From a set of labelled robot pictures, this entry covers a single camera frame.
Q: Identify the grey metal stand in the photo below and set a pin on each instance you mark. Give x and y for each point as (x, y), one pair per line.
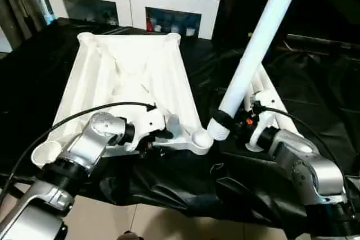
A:
(17, 6)

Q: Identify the black plastic sheet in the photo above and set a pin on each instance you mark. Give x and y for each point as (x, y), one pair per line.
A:
(168, 181)

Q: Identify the red bottle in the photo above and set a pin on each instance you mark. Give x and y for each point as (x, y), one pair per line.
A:
(149, 23)

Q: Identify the white cabinet with glass doors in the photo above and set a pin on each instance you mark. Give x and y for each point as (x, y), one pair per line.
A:
(126, 1)

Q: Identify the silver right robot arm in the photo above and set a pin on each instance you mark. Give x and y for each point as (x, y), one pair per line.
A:
(309, 167)

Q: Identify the long black pole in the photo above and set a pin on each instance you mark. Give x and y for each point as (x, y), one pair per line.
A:
(323, 44)

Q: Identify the dark shoe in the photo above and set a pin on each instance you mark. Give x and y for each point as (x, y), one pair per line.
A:
(129, 235)

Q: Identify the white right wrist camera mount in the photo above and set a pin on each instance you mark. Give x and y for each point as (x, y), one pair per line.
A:
(265, 99)

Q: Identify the white plastic table top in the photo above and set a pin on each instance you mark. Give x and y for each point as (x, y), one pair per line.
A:
(126, 60)

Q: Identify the black backdrop curtain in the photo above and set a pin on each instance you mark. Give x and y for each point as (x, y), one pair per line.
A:
(323, 4)

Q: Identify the small white jar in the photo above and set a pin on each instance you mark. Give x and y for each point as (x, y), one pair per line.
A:
(190, 32)
(157, 28)

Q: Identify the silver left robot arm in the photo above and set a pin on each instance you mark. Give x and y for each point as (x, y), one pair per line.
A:
(98, 133)

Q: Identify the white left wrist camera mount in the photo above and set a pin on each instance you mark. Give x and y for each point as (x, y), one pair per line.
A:
(149, 119)

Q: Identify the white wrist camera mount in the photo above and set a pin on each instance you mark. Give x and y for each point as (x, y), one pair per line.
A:
(149, 119)
(265, 99)

